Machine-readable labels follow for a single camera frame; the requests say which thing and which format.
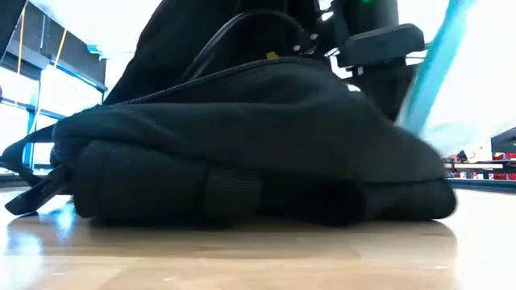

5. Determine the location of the black fabric backpack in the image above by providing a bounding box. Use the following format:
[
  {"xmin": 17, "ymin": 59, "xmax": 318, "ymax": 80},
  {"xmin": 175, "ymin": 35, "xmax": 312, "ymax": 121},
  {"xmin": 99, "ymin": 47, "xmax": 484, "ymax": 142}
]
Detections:
[{"xmin": 0, "ymin": 56, "xmax": 459, "ymax": 227}]

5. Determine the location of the black background box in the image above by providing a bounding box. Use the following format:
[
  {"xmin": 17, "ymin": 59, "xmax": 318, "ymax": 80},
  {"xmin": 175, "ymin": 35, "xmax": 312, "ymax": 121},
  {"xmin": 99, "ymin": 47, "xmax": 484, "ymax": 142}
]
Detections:
[{"xmin": 490, "ymin": 127, "xmax": 516, "ymax": 155}]

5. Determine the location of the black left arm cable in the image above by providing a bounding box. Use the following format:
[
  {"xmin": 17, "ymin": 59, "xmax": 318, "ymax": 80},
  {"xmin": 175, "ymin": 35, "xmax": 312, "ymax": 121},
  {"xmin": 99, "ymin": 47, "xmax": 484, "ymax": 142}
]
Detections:
[{"xmin": 181, "ymin": 10, "xmax": 318, "ymax": 81}]

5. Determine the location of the workbench with red boxes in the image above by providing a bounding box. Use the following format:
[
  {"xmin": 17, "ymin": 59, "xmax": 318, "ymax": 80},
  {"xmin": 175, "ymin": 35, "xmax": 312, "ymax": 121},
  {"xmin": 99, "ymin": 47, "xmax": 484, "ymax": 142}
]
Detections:
[{"xmin": 443, "ymin": 151, "xmax": 516, "ymax": 181}]

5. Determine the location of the white mesh pouch teal trim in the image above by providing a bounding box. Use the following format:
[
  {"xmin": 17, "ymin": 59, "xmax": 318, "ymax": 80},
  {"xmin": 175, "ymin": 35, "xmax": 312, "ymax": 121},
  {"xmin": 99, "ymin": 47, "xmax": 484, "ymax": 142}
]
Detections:
[{"xmin": 397, "ymin": 0, "xmax": 516, "ymax": 158}]

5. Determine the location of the yellow hanging rope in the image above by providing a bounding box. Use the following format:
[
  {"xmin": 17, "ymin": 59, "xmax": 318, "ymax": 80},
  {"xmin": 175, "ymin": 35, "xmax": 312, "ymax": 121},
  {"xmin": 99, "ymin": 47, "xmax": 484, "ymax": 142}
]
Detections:
[
  {"xmin": 18, "ymin": 7, "xmax": 27, "ymax": 76},
  {"xmin": 54, "ymin": 27, "xmax": 68, "ymax": 68}
]

